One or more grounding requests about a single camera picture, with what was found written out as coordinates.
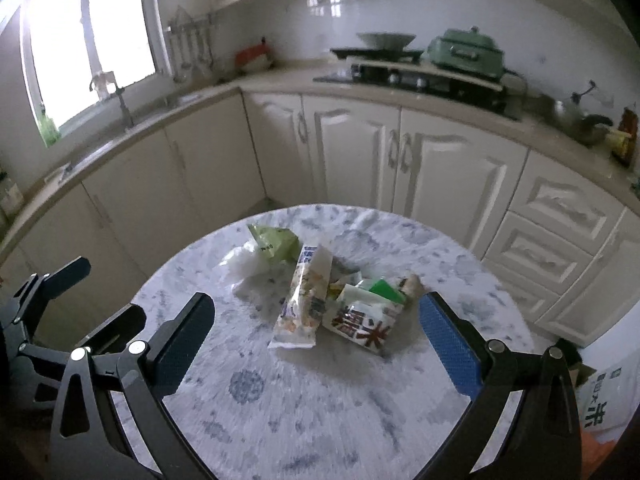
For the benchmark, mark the small green packet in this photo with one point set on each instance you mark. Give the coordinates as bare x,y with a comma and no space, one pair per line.
385,290

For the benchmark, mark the green electric pot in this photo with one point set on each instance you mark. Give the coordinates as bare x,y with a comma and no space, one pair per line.
465,52

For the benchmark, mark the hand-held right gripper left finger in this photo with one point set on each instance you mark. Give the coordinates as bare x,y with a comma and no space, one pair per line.
185,335

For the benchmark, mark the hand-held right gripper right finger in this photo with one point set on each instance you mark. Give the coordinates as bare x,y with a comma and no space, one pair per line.
450,345

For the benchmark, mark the steel kitchen sink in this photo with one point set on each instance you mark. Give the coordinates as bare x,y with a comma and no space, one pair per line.
182,99

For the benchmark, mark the steel kitchen faucet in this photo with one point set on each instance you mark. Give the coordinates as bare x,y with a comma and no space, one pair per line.
117,95

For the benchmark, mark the brown crumpled wrapper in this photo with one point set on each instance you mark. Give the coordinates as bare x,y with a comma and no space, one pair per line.
412,287

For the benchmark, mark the wall utensil rack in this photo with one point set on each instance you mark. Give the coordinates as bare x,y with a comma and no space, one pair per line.
192,45

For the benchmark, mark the green snack packet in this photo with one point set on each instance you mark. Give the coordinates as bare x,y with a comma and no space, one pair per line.
275,242

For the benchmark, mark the orange plastic bag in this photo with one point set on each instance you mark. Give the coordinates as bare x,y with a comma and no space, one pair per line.
597,457

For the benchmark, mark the white lower kitchen cabinets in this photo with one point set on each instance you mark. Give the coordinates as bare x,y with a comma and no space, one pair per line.
350,160

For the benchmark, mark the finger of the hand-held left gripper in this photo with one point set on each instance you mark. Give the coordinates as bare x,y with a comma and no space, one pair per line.
65,275
122,322

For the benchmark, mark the green bottle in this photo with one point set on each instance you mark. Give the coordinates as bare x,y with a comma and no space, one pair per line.
49,127

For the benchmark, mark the dark red bottle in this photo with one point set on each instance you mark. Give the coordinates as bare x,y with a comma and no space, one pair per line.
631,125

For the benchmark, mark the black gas stove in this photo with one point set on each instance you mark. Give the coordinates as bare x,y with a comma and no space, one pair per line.
450,92

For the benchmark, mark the white packet with red print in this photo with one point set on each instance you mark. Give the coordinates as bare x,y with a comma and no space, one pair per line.
362,322

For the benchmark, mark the yellow container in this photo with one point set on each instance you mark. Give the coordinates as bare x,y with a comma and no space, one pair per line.
619,142

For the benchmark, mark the long clear snack packet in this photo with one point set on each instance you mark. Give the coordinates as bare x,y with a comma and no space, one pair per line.
302,305

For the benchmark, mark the white crumpled plastic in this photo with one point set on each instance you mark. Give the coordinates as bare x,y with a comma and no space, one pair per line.
245,262

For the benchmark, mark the grey wok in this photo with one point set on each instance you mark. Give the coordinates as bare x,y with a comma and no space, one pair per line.
386,40

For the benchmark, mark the white printed sack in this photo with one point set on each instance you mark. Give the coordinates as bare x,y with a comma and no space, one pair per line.
607,395

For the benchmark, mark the kitchen window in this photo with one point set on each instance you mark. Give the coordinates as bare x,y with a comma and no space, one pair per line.
90,35

